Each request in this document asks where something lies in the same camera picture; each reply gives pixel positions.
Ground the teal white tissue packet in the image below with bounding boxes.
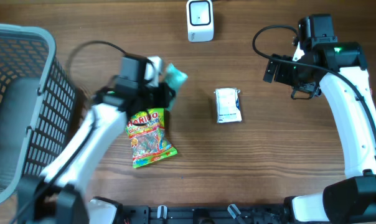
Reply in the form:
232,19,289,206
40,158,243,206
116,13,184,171
164,63,188,111

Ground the Haribo gummy candy bag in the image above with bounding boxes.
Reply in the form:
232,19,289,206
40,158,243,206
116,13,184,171
126,108,177,169

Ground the white paper pouch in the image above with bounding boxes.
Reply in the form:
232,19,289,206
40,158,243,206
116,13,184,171
215,88,242,123

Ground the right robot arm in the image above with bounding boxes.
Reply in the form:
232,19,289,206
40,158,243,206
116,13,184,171
263,14,376,223

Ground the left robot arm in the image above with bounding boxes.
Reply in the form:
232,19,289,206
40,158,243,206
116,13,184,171
12,54,175,223

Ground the white barcode scanner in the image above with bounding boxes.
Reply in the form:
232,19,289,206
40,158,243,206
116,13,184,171
186,0,214,42

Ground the grey plastic mesh basket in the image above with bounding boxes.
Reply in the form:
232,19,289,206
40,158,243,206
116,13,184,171
0,24,77,203

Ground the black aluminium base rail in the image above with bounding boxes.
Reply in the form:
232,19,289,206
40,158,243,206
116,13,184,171
88,198,301,224

